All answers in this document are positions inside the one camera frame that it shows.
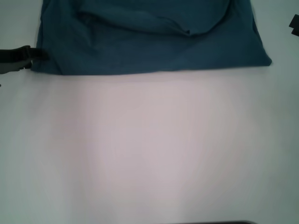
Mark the blue t-shirt with pink print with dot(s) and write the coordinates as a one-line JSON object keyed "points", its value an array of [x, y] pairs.
{"points": [[149, 42]]}

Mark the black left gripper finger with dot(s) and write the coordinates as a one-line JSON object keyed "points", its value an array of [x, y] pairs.
{"points": [[23, 53]]}

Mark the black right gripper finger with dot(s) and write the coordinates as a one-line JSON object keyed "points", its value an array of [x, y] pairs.
{"points": [[295, 21], [295, 32]]}

